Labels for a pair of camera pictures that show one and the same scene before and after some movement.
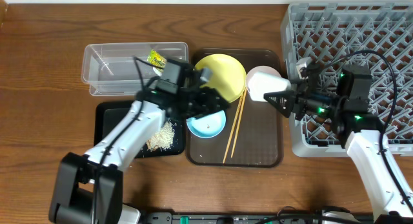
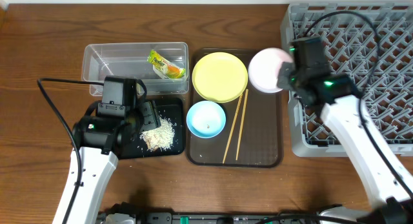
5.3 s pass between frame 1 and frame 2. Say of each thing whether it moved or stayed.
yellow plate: stayed
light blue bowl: stayed
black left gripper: moved
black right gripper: moved
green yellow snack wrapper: stayed
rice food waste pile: stayed
